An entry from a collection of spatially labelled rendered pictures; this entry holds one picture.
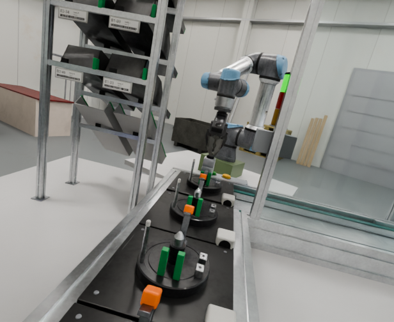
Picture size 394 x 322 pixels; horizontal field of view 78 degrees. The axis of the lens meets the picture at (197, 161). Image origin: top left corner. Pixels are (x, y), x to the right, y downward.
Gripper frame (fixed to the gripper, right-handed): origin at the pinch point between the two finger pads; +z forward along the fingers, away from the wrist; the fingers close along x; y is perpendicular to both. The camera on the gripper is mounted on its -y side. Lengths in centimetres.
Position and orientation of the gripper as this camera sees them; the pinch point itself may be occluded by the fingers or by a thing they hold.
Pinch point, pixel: (212, 154)
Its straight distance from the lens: 102.9
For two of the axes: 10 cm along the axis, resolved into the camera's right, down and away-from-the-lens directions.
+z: -2.0, 9.5, 2.5
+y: 1.5, -2.2, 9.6
